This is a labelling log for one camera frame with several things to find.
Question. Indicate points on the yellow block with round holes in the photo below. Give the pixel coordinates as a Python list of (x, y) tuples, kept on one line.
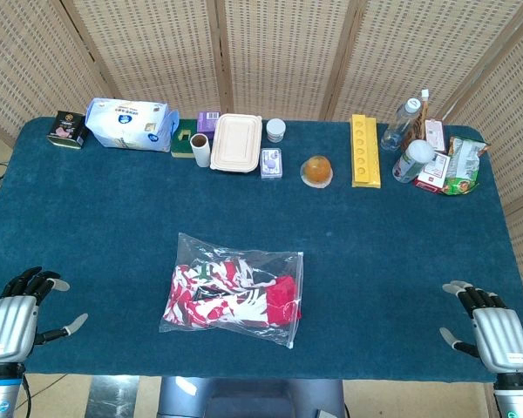
[(366, 152)]

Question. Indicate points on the red white patterned garment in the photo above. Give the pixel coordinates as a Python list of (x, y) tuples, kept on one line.
[(244, 305)]

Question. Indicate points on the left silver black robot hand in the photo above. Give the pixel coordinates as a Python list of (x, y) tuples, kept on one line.
[(13, 322)]

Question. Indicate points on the woven rattan folding screen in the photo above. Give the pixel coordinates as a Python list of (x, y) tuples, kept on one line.
[(283, 56)]

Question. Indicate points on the clear plastic zip bag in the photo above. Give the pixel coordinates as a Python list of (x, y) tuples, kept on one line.
[(196, 250)]

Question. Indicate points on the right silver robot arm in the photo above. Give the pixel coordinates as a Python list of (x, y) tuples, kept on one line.
[(516, 398)]

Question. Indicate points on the small white jar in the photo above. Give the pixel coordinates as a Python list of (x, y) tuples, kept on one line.
[(276, 130)]

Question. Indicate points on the green snack packet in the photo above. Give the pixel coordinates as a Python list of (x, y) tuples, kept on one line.
[(464, 167)]

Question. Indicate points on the orange jelly cup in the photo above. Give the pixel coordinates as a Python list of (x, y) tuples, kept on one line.
[(317, 171)]

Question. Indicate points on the lavender clear small case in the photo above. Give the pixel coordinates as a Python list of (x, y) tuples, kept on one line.
[(271, 163)]

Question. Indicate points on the white green cylindrical can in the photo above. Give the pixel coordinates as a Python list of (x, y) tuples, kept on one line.
[(412, 161)]

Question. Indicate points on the purple cardboard box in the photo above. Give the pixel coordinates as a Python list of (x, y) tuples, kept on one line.
[(207, 124)]

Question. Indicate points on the white blue tissue pack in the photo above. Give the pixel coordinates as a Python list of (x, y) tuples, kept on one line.
[(126, 126)]

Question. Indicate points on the beige lidded lunch box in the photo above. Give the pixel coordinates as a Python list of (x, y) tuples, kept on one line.
[(236, 143)]

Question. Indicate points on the white paper roll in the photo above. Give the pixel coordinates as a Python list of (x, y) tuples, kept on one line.
[(200, 152)]

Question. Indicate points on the green yellow sponge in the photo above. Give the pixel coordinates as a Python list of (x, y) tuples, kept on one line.
[(181, 143)]

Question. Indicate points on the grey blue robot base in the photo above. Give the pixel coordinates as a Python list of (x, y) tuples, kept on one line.
[(253, 398)]

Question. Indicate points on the clear plastic water bottle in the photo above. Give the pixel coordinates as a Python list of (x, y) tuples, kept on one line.
[(398, 126)]

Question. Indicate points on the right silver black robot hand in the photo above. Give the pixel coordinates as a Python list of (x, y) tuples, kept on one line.
[(501, 337)]

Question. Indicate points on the pink white flat box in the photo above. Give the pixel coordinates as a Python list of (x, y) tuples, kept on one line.
[(435, 135)]

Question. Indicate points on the black luncheon meat tin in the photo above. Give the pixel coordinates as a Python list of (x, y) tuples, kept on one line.
[(67, 130)]

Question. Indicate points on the grey metal table support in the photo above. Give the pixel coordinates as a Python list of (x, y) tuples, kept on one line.
[(113, 398)]

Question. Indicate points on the red white small box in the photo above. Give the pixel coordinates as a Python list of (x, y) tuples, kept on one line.
[(433, 172)]

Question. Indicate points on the brown pouch with white cap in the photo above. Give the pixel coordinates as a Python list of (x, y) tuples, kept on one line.
[(418, 126)]

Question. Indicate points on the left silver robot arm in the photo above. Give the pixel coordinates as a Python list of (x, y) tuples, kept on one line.
[(2, 394)]

